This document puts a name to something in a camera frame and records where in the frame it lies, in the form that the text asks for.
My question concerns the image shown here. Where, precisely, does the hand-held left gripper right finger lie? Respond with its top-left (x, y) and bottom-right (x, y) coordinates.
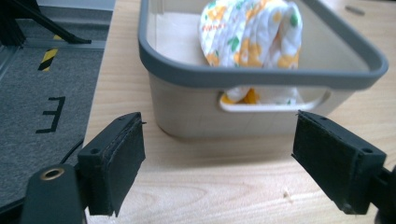
top-left (291, 109), bottom-right (388, 216)

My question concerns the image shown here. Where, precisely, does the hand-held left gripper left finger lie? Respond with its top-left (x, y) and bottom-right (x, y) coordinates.
top-left (77, 111), bottom-right (147, 217)

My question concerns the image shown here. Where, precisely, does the beige bin with grey rim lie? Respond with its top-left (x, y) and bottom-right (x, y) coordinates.
top-left (137, 0), bottom-right (389, 140)

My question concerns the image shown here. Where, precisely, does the white floral printed cloth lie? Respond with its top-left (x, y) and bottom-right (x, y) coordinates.
top-left (198, 0), bottom-right (304, 105)

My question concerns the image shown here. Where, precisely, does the black tape letter mark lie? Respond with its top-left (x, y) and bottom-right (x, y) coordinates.
top-left (35, 96), bottom-right (66, 134)

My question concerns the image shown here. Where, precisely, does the yellow black hazard tape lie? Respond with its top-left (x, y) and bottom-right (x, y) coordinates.
top-left (37, 35), bottom-right (64, 73)

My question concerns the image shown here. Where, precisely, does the black stand leg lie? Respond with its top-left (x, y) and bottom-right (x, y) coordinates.
top-left (0, 0), bottom-right (92, 47)

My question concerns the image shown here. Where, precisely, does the black cable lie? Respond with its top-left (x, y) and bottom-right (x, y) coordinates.
top-left (59, 138), bottom-right (85, 165)

